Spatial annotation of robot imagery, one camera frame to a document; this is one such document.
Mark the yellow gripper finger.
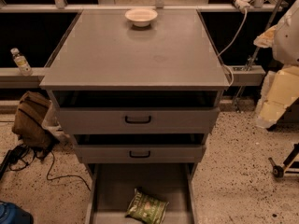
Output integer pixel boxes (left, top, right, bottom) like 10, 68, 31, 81
253, 25, 277, 49
256, 65, 299, 129

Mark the green jalapeno chip bag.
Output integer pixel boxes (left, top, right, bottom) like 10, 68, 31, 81
125, 189, 169, 224

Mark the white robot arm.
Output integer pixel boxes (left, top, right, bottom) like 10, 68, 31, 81
254, 0, 299, 129

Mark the grey drawer cabinet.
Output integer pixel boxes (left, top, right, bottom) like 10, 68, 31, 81
39, 8, 232, 224

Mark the grey bottom drawer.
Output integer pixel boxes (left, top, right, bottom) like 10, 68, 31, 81
84, 163, 197, 224

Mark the grey drawer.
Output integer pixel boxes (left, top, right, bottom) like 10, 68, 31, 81
84, 163, 197, 224
75, 145, 206, 163
57, 108, 220, 134

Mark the grey middle drawer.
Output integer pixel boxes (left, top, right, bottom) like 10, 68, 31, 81
75, 145, 206, 163

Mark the grey top drawer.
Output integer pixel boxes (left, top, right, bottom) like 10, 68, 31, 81
57, 108, 220, 134

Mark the white power plug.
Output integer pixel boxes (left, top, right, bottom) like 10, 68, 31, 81
234, 0, 252, 13

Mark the black wheeled stand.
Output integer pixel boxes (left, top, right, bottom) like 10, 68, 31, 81
268, 144, 299, 178

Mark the white bowl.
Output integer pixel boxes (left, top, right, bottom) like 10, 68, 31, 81
125, 8, 158, 27

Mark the clear plastic water bottle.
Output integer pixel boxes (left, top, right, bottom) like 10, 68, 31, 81
10, 48, 33, 76

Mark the brown backpack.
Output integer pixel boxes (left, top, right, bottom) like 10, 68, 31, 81
12, 91, 53, 149

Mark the blue container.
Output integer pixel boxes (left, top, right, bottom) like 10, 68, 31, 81
0, 203, 34, 224

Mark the white cable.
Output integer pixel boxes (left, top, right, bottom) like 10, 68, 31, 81
216, 7, 249, 88

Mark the black power adapter with cable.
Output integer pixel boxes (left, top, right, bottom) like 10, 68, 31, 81
0, 145, 91, 189

